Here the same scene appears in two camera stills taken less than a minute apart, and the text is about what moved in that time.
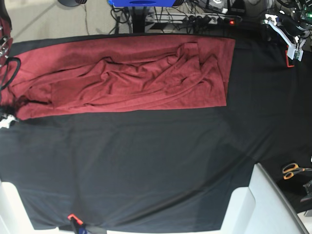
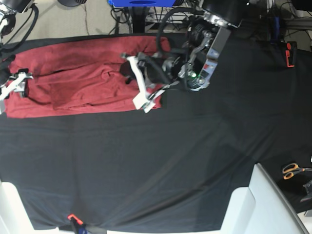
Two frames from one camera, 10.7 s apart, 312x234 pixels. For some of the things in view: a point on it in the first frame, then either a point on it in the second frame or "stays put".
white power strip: (192, 18) stays put
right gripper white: (5, 122) → (16, 85)
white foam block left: (14, 218) stays put
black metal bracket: (308, 187) stays put
